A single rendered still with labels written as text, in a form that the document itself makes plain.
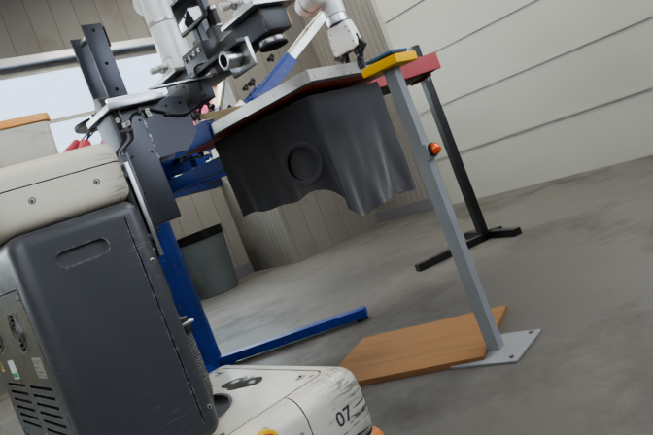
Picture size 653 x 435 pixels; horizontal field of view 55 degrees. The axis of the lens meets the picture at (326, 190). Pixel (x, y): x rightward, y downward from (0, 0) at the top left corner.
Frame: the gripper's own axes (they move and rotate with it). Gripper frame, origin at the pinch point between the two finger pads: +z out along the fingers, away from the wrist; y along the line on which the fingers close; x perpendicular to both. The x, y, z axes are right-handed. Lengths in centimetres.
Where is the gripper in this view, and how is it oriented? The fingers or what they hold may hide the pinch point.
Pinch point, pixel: (356, 66)
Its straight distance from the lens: 216.5
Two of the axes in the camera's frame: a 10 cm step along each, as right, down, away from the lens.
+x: 5.8, -2.4, 7.8
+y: 7.2, -2.8, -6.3
